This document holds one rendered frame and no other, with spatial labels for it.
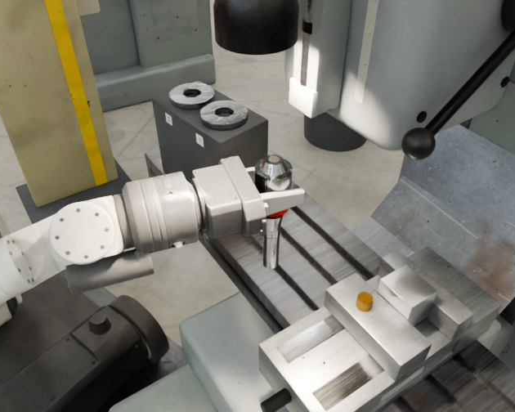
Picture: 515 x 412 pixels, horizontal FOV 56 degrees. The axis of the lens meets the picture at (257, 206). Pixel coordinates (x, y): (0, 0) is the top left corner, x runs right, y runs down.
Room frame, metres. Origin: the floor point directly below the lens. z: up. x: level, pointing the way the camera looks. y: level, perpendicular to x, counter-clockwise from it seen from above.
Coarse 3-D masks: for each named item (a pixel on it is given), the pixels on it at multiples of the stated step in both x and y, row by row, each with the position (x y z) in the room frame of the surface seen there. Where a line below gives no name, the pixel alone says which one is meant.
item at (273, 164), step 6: (270, 156) 0.49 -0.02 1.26; (276, 156) 0.49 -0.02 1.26; (264, 162) 0.48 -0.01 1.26; (270, 162) 0.47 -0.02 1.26; (276, 162) 0.47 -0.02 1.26; (282, 162) 0.48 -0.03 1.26; (264, 168) 0.47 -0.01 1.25; (270, 168) 0.47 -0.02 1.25; (276, 168) 0.47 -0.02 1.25; (282, 168) 0.47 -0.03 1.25; (270, 174) 0.46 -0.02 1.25; (276, 174) 0.46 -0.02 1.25
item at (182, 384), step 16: (496, 336) 0.58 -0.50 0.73; (496, 352) 0.58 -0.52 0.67; (160, 384) 0.47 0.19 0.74; (176, 384) 0.47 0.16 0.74; (192, 384) 0.47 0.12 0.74; (128, 400) 0.44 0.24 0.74; (144, 400) 0.44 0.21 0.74; (160, 400) 0.44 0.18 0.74; (176, 400) 0.44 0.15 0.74; (192, 400) 0.44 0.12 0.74; (208, 400) 0.44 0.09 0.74
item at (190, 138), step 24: (168, 96) 0.88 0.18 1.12; (192, 96) 0.88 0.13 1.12; (216, 96) 0.88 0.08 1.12; (168, 120) 0.83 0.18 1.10; (192, 120) 0.79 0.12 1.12; (216, 120) 0.77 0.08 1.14; (240, 120) 0.77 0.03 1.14; (264, 120) 0.79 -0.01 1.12; (168, 144) 0.84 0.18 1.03; (192, 144) 0.78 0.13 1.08; (216, 144) 0.72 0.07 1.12; (240, 144) 0.75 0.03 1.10; (264, 144) 0.79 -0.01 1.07; (168, 168) 0.85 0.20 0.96; (192, 168) 0.79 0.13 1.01
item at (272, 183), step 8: (256, 168) 0.48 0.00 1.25; (288, 168) 0.48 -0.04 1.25; (256, 176) 0.47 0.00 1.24; (264, 176) 0.46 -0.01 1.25; (272, 176) 0.46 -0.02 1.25; (280, 176) 0.46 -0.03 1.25; (288, 176) 0.46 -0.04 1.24; (256, 184) 0.47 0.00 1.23; (264, 184) 0.46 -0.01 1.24; (272, 184) 0.46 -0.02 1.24; (280, 184) 0.46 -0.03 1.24; (288, 184) 0.47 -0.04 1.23; (264, 192) 0.46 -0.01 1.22
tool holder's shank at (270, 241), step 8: (280, 216) 0.47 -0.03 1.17; (272, 224) 0.47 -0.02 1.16; (280, 224) 0.48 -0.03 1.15; (272, 232) 0.47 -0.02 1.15; (264, 240) 0.47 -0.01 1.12; (272, 240) 0.47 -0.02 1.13; (264, 248) 0.47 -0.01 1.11; (272, 248) 0.47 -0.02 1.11; (264, 256) 0.47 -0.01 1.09; (272, 256) 0.47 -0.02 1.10; (264, 264) 0.47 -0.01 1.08; (272, 264) 0.47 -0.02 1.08
